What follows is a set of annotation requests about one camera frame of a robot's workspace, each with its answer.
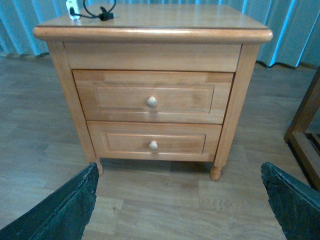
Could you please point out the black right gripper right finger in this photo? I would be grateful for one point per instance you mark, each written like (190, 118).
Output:
(295, 205)

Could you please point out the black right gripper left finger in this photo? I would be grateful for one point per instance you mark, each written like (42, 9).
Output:
(63, 215)

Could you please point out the dark wooden furniture frame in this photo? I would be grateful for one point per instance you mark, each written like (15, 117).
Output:
(306, 146)

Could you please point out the drawer round knob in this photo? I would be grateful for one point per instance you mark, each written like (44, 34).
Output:
(152, 102)
(153, 145)

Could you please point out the grey pleated curtain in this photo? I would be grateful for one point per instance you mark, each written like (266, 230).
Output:
(295, 25)

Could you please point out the wooden nightstand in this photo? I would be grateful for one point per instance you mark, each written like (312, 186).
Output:
(158, 38)

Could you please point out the wooden drawer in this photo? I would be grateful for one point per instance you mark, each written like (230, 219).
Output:
(183, 97)
(176, 141)

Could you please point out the white charger adapter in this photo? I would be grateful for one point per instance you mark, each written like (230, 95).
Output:
(73, 9)

